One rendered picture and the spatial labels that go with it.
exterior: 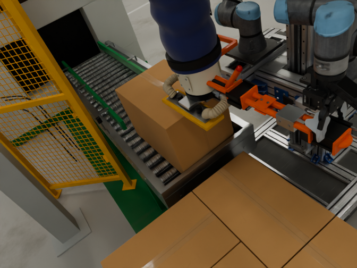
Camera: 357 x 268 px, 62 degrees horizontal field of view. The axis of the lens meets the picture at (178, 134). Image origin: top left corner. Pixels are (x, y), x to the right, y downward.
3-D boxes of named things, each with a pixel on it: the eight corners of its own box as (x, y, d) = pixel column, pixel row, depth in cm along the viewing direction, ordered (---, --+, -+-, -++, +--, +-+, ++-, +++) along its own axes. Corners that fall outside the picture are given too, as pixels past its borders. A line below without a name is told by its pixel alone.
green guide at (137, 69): (100, 48, 344) (96, 41, 339) (107, 44, 347) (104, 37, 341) (173, 98, 232) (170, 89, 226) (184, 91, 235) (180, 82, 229)
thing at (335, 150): (307, 142, 88) (307, 131, 85) (323, 128, 90) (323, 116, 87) (334, 156, 82) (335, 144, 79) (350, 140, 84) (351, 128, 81)
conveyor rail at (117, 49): (111, 56, 357) (104, 42, 344) (115, 53, 358) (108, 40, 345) (247, 149, 194) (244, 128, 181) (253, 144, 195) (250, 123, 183)
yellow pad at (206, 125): (162, 102, 143) (159, 94, 140) (178, 91, 146) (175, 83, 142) (207, 132, 119) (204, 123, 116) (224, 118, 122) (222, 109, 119)
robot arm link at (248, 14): (252, 38, 148) (249, 11, 139) (231, 33, 157) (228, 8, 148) (266, 26, 152) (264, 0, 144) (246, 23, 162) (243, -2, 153)
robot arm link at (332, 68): (356, 49, 68) (334, 66, 66) (354, 66, 71) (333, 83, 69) (326, 42, 73) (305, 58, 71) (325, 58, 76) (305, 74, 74)
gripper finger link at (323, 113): (322, 125, 82) (332, 96, 77) (328, 128, 80) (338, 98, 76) (312, 129, 79) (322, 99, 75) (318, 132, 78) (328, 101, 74)
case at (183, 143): (137, 133, 214) (114, 89, 187) (179, 103, 225) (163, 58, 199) (186, 178, 172) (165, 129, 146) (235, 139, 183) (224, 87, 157)
